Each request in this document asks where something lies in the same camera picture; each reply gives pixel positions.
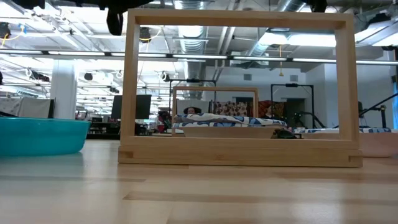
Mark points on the red orange patterned cloth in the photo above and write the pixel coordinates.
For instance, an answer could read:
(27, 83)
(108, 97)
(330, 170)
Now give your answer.
(270, 109)

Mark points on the teal plastic bowl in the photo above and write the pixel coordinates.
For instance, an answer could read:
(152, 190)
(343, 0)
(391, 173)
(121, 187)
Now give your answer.
(40, 137)

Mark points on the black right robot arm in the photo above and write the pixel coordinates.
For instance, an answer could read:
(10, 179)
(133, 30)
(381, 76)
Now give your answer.
(316, 4)

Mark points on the grey partition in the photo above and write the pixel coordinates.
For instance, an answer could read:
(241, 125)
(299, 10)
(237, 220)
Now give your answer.
(28, 108)

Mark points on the black monitor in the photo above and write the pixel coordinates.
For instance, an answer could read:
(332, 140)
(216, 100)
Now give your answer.
(130, 107)

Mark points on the white column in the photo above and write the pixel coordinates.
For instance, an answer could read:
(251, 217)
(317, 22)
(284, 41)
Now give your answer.
(63, 93)

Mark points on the black stand frame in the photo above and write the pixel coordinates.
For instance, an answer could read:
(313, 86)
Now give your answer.
(192, 80)
(292, 85)

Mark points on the person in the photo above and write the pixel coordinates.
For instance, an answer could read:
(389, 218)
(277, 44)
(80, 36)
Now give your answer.
(192, 110)

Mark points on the smooth silver ventilation duct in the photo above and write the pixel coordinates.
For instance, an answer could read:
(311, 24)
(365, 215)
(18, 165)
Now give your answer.
(262, 48)

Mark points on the blue patterned paper bowl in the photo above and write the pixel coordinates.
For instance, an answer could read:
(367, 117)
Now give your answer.
(217, 119)

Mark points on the dotted patterned cloth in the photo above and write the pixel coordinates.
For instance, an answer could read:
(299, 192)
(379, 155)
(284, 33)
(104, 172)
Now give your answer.
(231, 109)

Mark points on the wooden slatted shelf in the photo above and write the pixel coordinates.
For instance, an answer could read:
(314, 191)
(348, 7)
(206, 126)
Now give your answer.
(239, 152)

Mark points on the ribbed silver ventilation duct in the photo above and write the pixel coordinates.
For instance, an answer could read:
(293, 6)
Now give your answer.
(191, 43)

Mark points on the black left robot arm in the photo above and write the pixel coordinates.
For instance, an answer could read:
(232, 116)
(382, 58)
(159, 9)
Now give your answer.
(56, 3)

